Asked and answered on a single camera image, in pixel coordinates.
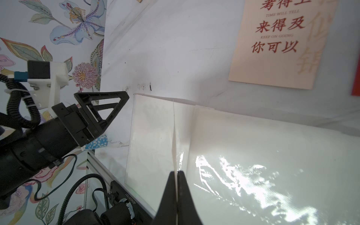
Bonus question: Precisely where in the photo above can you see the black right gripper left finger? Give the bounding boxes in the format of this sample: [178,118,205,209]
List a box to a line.
[152,172,177,225]

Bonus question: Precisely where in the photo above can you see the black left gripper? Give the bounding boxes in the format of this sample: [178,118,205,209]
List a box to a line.
[1,91,129,197]

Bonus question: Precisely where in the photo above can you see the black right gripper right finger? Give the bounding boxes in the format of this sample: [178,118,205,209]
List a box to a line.
[177,171,203,225]

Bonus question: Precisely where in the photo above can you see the white photo album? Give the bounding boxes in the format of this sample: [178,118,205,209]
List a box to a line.
[125,95,360,225]

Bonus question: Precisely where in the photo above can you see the beige card red characters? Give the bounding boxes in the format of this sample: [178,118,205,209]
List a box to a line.
[228,0,338,90]

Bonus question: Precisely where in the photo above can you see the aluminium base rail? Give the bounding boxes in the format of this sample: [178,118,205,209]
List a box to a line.
[88,150,154,225]

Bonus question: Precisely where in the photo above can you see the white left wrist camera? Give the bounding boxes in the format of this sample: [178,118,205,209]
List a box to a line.
[13,61,69,110]

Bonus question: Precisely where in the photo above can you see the black corrugated left cable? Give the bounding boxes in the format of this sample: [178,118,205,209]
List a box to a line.
[0,73,42,129]

